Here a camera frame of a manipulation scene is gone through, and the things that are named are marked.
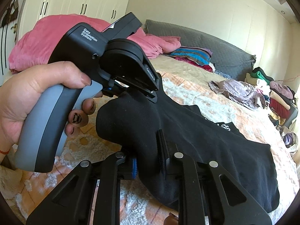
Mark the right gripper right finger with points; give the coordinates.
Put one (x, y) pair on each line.
(208, 193)

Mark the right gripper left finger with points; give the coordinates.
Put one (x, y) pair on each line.
(89, 194)

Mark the black KISS shirt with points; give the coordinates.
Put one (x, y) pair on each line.
(132, 121)

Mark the striped folded clothes pile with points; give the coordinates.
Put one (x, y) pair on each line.
(199, 57)

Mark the bag of clothes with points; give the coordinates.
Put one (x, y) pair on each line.
(290, 140)

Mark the stacked folded clothes pile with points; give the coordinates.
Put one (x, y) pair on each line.
(280, 99)

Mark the person's left hand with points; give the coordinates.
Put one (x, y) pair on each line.
(21, 92)

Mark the beige bed sheet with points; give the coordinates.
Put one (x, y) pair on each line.
(183, 74)

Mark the peach white patterned blanket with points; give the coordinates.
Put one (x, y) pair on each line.
(23, 191)

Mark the cream wardrobe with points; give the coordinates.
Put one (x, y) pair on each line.
(70, 2)

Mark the pink duvet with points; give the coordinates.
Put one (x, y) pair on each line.
(85, 40)

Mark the lilac crumpled garment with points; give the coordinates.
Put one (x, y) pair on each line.
(240, 92)

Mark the grey quilted headboard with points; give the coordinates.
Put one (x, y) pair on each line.
(227, 58)

